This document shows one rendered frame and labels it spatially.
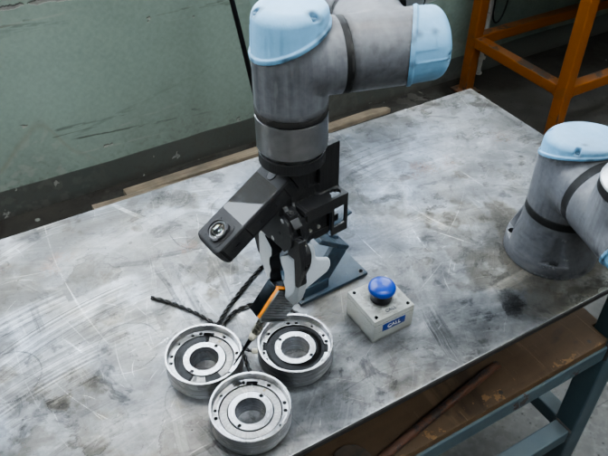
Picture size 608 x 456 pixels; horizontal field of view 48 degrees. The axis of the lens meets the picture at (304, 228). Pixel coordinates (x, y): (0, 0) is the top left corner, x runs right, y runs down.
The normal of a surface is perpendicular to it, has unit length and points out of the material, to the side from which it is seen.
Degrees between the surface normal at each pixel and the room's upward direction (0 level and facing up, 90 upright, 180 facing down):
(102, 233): 0
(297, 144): 89
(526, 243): 73
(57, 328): 0
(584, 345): 0
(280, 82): 90
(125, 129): 90
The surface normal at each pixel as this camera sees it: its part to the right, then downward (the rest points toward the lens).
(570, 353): 0.01, -0.76
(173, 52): 0.51, 0.56
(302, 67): 0.32, 0.59
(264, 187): -0.42, -0.46
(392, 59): 0.25, 0.43
